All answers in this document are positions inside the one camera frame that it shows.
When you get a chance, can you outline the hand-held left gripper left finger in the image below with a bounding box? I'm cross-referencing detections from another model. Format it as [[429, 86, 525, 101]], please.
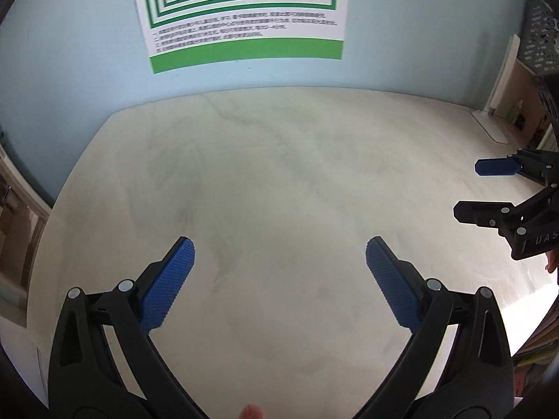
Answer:
[[48, 236, 206, 419]]

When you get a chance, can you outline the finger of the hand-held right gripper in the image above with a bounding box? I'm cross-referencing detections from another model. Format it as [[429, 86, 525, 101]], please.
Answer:
[[453, 182, 559, 237], [474, 148, 559, 183]]

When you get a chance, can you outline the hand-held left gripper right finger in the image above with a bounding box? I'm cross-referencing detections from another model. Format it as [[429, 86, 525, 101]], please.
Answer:
[[358, 236, 515, 419]]

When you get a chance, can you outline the person's right hand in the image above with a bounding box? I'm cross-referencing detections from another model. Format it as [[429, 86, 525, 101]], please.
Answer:
[[544, 250, 559, 287]]

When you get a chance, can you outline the wooden bookshelf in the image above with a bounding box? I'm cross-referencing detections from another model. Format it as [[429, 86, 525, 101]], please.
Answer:
[[498, 59, 559, 402]]

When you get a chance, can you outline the grey perforated metal organizer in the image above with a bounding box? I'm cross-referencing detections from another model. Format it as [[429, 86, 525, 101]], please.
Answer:
[[515, 0, 559, 118]]

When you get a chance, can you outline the white door frame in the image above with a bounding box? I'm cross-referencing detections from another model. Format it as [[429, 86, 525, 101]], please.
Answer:
[[0, 137, 54, 329]]

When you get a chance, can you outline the green striped wall poster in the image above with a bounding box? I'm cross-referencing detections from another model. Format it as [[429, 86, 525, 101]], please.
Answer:
[[129, 0, 353, 75]]

